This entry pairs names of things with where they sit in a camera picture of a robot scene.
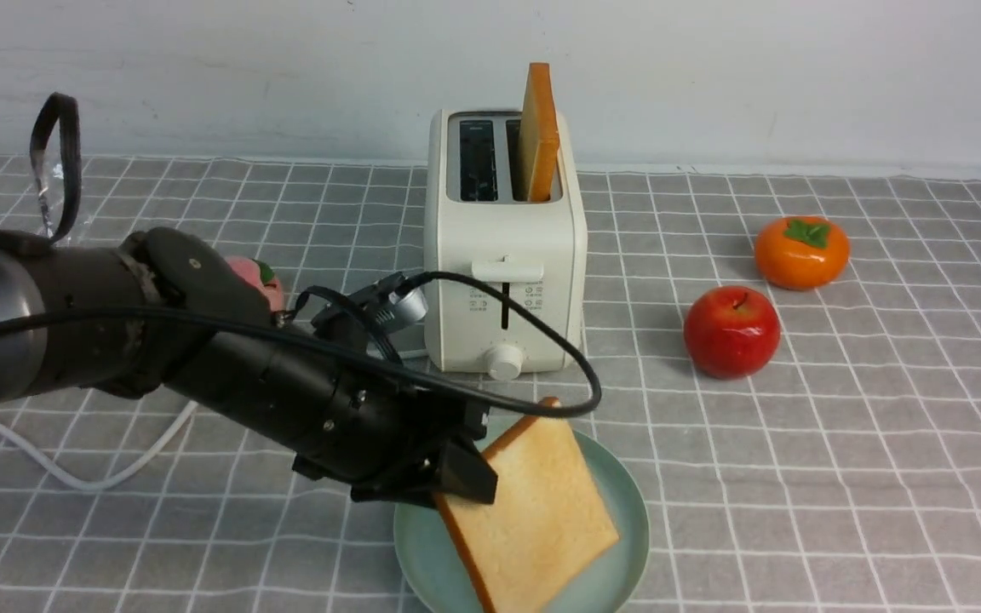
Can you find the pink peach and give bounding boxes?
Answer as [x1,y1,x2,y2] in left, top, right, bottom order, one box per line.
[225,256,287,312]

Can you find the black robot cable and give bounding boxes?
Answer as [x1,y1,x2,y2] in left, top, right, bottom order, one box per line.
[0,92,603,420]

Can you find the orange persimmon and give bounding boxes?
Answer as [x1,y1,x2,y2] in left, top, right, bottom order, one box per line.
[754,216,852,291]

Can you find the red apple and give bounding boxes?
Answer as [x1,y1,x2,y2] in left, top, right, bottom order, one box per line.
[684,284,782,380]

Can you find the white toaster power cord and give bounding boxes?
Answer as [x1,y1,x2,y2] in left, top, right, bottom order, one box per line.
[0,347,430,493]

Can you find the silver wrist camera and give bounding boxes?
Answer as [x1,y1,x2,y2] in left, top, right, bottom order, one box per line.
[311,272,428,336]

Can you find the toasted bread slice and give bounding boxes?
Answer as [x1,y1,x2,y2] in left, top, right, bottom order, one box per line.
[435,416,620,612]
[509,62,560,203]

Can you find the white two-slot toaster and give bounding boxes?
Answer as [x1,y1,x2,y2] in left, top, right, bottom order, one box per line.
[423,109,588,381]

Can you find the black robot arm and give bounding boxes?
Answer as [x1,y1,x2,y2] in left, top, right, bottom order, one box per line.
[0,226,498,507]

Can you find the grey checkered tablecloth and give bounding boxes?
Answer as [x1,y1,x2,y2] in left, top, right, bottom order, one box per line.
[0,171,981,612]

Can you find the light green round plate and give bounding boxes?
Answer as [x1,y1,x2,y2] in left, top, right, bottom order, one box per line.
[393,416,650,612]

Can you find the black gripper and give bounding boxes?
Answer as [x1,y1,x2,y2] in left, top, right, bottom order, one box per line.
[291,367,497,508]

